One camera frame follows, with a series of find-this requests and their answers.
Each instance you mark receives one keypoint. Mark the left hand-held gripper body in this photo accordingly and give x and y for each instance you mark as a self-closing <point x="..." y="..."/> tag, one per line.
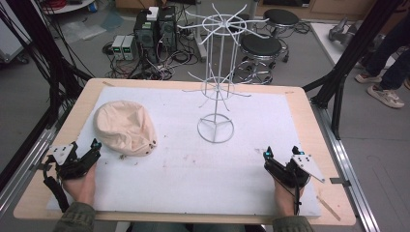
<point x="61" y="155"/>

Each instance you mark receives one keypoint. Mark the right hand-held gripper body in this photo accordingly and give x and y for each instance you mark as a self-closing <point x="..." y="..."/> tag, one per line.
<point x="301" y="169"/>

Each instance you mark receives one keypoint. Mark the beige fabric hat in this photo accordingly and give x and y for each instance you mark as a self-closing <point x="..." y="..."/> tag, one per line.
<point x="125" y="127"/>

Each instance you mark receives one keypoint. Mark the person's right hand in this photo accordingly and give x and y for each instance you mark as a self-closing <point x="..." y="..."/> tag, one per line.
<point x="285" y="199"/>

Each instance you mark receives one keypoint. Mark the person's left hand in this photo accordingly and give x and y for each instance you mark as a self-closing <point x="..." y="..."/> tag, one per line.
<point x="82" y="190"/>

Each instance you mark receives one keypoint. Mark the thin wooden stick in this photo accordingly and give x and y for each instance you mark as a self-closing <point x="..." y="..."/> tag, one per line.
<point x="328" y="208"/>

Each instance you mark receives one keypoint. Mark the white foam mat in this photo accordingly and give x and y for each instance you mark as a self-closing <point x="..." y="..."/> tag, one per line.
<point x="199" y="167"/>

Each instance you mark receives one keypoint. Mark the grey power supply box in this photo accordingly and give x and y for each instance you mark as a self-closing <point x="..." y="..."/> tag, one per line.
<point x="128" y="47"/>
<point x="118" y="46"/>

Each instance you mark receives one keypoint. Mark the black round stool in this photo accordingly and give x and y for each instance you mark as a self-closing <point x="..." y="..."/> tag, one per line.
<point x="281" y="17"/>
<point x="261" y="46"/>

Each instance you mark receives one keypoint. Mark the black computer tower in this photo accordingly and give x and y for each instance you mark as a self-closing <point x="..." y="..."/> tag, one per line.
<point x="167" y="30"/>
<point x="146" y="34"/>

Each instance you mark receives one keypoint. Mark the grey machine on floor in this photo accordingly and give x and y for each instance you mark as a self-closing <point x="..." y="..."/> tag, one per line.
<point x="343" y="32"/>

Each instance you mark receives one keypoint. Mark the white round table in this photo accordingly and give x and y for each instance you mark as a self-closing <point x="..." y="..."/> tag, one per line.
<point x="67" y="5"/>

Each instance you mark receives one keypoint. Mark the aluminium rail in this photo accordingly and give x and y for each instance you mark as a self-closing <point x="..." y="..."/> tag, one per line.
<point x="24" y="164"/>
<point x="346" y="167"/>

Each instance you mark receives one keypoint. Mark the black metal frame stand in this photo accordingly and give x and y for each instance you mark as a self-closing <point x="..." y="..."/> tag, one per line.
<point x="351" y="58"/>
<point x="48" y="58"/>

